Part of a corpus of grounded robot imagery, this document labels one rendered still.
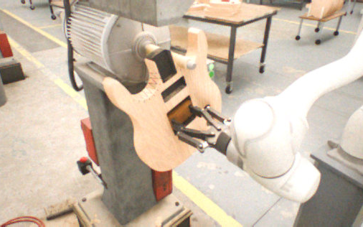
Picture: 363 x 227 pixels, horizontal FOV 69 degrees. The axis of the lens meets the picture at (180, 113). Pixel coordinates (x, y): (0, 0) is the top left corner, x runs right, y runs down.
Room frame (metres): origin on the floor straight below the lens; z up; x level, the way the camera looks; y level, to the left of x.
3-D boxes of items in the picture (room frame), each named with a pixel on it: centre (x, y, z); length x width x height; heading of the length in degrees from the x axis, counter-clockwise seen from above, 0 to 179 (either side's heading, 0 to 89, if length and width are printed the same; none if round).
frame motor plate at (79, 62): (1.05, 0.29, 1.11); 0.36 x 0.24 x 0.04; 42
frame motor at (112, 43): (1.00, 0.24, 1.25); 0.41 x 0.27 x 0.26; 42
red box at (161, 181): (1.15, 0.17, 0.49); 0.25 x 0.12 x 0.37; 42
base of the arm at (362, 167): (0.96, -0.79, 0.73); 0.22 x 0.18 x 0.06; 34
